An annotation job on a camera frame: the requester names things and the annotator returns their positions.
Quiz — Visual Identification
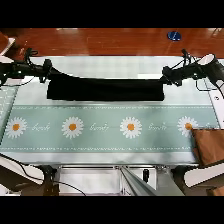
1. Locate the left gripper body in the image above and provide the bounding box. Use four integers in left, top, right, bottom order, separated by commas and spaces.
37, 58, 54, 84

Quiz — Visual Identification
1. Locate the black cable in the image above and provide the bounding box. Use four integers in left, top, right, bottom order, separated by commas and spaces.
49, 179, 87, 197

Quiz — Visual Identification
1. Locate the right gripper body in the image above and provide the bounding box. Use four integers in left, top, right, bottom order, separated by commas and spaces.
161, 65, 183, 87

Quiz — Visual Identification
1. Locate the black garment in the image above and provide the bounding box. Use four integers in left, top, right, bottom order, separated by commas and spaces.
46, 68, 166, 102

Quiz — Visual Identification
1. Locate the silver frame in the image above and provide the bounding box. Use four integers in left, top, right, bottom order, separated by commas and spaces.
43, 163, 188, 197

